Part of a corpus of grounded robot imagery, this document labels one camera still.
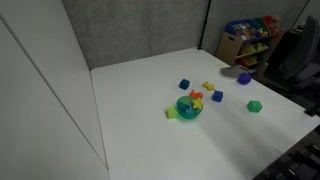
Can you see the black vertical pole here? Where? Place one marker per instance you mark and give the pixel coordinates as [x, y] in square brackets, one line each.
[204, 25]

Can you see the grey flat object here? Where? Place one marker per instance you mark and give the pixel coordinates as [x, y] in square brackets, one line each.
[232, 71]

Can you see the lime green cube block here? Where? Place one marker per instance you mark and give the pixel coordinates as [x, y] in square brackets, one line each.
[172, 112]

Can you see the blue cube block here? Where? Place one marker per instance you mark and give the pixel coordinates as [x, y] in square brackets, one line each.
[217, 96]
[184, 84]

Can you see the yellow storage bin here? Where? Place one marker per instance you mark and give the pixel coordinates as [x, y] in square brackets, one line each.
[250, 49]

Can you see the wooden toy shelf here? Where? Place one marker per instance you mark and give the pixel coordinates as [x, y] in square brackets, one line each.
[230, 46]

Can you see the blue toy piece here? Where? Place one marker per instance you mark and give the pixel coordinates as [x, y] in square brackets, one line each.
[188, 110]

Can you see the black clamp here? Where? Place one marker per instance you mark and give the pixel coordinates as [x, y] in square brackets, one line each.
[312, 111]

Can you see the orange bear toy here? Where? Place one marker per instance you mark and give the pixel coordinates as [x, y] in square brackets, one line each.
[195, 94]

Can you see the red storage bin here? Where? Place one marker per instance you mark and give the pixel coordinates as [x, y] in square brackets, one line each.
[270, 22]

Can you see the grey office chair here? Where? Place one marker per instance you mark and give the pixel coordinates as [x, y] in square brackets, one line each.
[300, 56]

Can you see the green hexagonal block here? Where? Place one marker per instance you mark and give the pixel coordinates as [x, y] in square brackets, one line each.
[254, 106]

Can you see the purple block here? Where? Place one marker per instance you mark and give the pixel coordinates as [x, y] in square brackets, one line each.
[244, 79]

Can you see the blue storage bin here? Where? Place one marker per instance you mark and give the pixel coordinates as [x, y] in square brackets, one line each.
[240, 29]

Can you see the green storage bin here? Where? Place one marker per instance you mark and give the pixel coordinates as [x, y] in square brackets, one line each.
[260, 24]

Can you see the black equipment rack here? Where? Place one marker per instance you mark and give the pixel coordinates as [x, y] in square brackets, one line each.
[295, 160]

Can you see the yellow star toy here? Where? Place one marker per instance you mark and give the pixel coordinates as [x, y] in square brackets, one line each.
[198, 104]

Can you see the green translucent plastic bowl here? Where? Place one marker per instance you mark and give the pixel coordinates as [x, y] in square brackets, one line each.
[186, 115]

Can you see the yellow bear toy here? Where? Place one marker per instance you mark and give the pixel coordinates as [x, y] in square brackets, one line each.
[208, 86]

